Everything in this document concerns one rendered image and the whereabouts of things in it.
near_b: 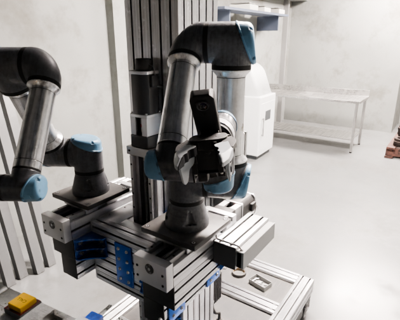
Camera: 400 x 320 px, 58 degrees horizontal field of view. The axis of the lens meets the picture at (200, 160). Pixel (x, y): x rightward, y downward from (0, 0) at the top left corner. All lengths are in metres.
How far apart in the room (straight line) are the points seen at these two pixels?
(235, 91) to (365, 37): 6.48
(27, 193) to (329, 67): 6.97
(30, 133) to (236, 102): 0.59
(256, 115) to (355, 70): 2.97
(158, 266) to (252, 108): 4.09
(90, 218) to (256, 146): 3.86
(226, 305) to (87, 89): 2.41
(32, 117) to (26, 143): 0.08
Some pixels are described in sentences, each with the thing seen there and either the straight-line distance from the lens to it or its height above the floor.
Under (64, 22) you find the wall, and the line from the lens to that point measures 3.57.
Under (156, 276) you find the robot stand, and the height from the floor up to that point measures 0.95.
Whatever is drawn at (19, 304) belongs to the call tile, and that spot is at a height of 0.84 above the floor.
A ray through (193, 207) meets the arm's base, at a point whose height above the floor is 1.12.
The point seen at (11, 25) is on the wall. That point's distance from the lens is 3.31.
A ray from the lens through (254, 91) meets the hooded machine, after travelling 5.06.
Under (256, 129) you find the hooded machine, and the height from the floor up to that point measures 0.45.
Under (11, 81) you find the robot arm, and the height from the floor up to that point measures 1.51.
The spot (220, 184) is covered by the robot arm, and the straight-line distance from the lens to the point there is 0.87.
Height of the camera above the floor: 1.64
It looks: 18 degrees down
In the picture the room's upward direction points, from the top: straight up
